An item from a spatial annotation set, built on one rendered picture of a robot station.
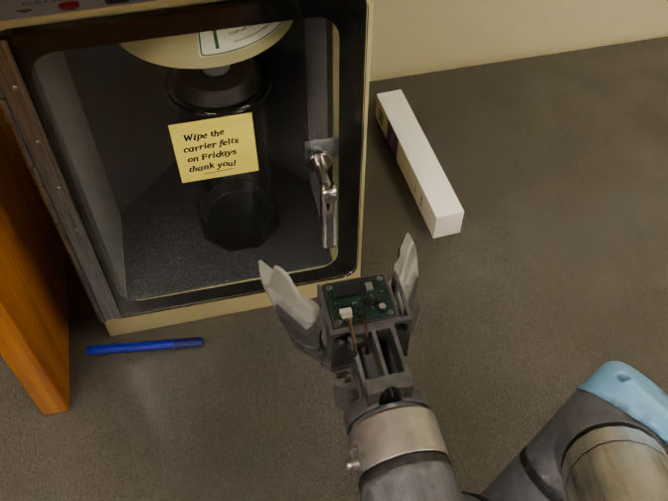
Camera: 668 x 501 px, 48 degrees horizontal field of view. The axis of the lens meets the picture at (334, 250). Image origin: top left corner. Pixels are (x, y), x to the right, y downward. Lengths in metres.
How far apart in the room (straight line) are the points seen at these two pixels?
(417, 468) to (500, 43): 0.91
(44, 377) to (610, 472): 0.59
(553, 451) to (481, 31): 0.85
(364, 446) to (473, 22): 0.85
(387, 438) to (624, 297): 0.52
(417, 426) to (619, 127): 0.77
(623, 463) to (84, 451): 0.59
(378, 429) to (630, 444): 0.18
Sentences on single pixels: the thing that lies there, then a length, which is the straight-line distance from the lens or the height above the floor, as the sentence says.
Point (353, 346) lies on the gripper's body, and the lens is 0.61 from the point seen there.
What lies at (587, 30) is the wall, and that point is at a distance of 1.41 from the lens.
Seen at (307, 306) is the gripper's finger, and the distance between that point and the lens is 0.67.
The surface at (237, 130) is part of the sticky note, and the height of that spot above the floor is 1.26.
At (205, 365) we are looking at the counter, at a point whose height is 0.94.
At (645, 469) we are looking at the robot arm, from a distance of 0.52.
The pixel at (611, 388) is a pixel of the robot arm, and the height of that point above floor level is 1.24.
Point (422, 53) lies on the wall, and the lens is 1.29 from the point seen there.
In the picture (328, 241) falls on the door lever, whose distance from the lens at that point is 0.77.
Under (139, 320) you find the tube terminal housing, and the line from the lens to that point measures 0.95.
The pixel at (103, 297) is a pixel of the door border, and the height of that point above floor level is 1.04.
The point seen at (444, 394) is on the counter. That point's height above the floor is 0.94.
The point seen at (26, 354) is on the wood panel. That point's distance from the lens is 0.83.
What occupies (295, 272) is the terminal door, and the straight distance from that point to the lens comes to 0.89.
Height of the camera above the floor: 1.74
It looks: 52 degrees down
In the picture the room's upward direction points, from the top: straight up
